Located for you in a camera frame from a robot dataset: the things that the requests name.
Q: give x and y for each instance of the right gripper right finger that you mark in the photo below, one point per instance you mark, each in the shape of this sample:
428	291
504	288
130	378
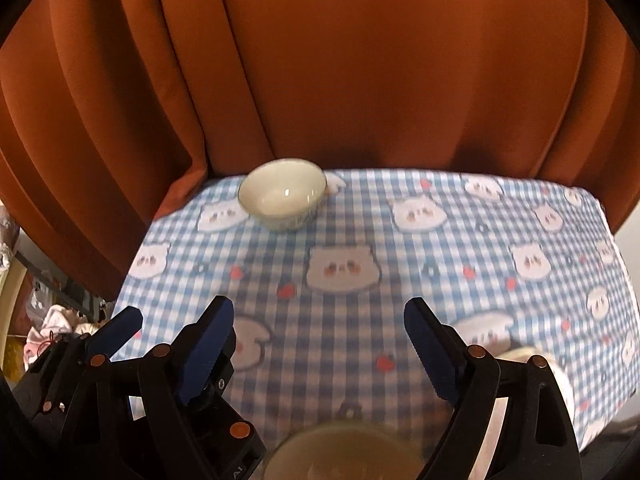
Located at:
536	440

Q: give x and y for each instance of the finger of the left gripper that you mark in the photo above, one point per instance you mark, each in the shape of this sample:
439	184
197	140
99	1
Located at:
110	334

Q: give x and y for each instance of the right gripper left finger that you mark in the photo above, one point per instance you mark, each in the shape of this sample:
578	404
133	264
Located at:
185	432

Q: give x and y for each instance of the white bowl blue pattern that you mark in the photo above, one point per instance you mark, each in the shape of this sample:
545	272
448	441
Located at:
348	449

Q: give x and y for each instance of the pink clutter pile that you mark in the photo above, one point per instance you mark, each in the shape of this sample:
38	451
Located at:
58	322

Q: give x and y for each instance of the blue checkered bear tablecloth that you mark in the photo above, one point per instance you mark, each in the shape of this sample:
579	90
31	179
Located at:
519	267

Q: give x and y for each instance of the orange curtain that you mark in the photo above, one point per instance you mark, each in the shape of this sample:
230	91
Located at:
114	112

